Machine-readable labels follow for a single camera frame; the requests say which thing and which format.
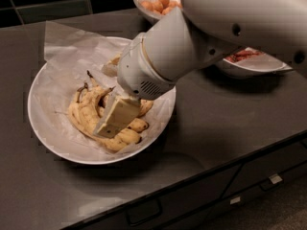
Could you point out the dark drawer handle left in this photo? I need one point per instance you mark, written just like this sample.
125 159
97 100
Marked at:
143 212

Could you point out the pile of small orange fruit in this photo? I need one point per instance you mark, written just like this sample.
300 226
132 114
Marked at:
161 7

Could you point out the yellow spotted banana bunch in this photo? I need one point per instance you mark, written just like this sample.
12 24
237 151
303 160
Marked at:
88 106

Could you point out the white paper liner in large bowl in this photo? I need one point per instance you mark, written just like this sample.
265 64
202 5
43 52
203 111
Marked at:
70 55

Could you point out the large white bowl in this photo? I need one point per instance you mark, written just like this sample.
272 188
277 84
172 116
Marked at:
64 150

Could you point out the dark drawer handle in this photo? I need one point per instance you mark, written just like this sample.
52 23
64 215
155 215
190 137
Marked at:
143 212
271 182

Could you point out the white bowl with strawberries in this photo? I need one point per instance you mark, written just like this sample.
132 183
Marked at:
252 69

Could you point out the dark drawer handle right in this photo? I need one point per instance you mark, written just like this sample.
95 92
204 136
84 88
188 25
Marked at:
271 182

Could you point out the pile of red strawberries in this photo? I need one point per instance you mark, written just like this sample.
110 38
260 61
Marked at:
244 54

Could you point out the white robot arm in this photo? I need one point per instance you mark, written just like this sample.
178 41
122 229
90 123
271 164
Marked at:
198 34

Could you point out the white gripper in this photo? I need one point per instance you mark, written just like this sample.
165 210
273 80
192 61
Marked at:
136 68

